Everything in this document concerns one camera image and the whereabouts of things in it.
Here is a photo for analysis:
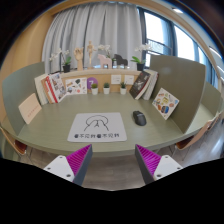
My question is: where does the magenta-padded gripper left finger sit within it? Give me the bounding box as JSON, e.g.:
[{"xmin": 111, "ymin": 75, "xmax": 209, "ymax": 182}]
[{"xmin": 43, "ymin": 143, "xmax": 94, "ymax": 187}]

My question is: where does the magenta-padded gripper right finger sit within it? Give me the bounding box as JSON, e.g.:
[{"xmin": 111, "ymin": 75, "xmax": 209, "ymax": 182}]
[{"xmin": 134, "ymin": 143, "xmax": 184, "ymax": 186}]

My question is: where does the black computer mouse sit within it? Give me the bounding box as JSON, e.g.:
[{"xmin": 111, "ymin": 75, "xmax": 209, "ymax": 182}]
[{"xmin": 132, "ymin": 110, "xmax": 148, "ymax": 127}]

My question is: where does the white printed mouse pad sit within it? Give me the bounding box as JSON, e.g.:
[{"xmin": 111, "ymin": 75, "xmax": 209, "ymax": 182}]
[{"xmin": 67, "ymin": 112, "xmax": 128, "ymax": 143}]

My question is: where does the orange chair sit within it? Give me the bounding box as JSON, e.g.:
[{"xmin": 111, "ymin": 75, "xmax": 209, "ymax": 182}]
[
  {"xmin": 0, "ymin": 125, "xmax": 29, "ymax": 164},
  {"xmin": 174, "ymin": 111, "xmax": 224, "ymax": 161}
]

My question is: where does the colourful sticker sheet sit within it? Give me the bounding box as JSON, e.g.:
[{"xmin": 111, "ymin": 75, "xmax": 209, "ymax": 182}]
[{"xmin": 151, "ymin": 87, "xmax": 180, "ymax": 121}]

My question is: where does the pale pink card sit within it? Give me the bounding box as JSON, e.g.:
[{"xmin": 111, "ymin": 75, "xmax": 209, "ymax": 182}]
[{"xmin": 17, "ymin": 92, "xmax": 43, "ymax": 125}]

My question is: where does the orange book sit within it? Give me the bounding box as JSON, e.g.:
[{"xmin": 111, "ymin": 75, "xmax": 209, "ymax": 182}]
[{"xmin": 40, "ymin": 76, "xmax": 56, "ymax": 104}]

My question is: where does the magazine with photo cover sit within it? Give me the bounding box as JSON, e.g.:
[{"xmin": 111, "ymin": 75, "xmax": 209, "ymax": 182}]
[{"xmin": 46, "ymin": 71, "xmax": 68, "ymax": 104}]

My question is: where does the white book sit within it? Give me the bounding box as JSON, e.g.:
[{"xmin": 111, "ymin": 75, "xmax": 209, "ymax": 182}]
[{"xmin": 33, "ymin": 73, "xmax": 51, "ymax": 106}]

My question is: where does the green felt divider panel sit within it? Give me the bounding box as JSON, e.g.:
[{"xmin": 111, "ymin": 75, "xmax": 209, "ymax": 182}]
[
  {"xmin": 1, "ymin": 61, "xmax": 46, "ymax": 136},
  {"xmin": 148, "ymin": 54, "xmax": 207, "ymax": 134},
  {"xmin": 200, "ymin": 81, "xmax": 223, "ymax": 118}
]

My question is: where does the white card with drawings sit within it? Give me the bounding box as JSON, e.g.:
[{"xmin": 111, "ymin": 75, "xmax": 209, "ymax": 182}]
[{"xmin": 64, "ymin": 77, "xmax": 88, "ymax": 97}]

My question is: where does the black book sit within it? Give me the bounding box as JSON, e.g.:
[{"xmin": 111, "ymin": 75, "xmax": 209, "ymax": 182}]
[{"xmin": 128, "ymin": 70, "xmax": 152, "ymax": 100}]

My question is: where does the purple round sign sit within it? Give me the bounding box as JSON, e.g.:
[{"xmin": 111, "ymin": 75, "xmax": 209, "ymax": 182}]
[{"xmin": 86, "ymin": 76, "xmax": 99, "ymax": 91}]

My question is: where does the small white orchid, black pot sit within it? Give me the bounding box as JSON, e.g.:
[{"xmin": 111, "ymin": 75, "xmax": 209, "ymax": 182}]
[{"xmin": 49, "ymin": 48, "xmax": 73, "ymax": 74}]

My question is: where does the large white orchid, black pot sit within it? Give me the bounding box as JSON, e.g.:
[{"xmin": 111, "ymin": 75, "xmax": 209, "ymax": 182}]
[{"xmin": 129, "ymin": 43, "xmax": 154, "ymax": 72}]

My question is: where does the wooden desk ledge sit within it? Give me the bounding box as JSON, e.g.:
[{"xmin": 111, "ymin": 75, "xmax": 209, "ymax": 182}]
[{"xmin": 59, "ymin": 68, "xmax": 143, "ymax": 94}]

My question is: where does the dark wooden horse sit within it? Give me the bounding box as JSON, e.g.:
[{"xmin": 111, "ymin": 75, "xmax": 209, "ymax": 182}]
[{"xmin": 113, "ymin": 53, "xmax": 129, "ymax": 69}]

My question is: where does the wooden mannequin figure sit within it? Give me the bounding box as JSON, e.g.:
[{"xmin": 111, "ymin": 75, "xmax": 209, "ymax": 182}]
[{"xmin": 86, "ymin": 40, "xmax": 98, "ymax": 70}]

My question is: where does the white orchid behind horses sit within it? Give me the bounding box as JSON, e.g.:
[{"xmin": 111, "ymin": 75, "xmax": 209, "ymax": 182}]
[{"xmin": 97, "ymin": 44, "xmax": 114, "ymax": 59}]

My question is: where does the grey curtain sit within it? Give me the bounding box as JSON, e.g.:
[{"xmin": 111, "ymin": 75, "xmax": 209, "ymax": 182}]
[{"xmin": 41, "ymin": 1, "xmax": 144, "ymax": 75}]

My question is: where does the white wall outlet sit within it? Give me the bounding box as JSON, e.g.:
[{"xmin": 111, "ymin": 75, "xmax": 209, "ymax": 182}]
[
  {"xmin": 123, "ymin": 74, "xmax": 135, "ymax": 86},
  {"xmin": 110, "ymin": 74, "xmax": 122, "ymax": 85}
]

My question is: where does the window with dark frame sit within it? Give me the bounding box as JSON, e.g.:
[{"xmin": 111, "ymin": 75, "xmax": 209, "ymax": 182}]
[{"xmin": 138, "ymin": 6, "xmax": 224, "ymax": 91}]

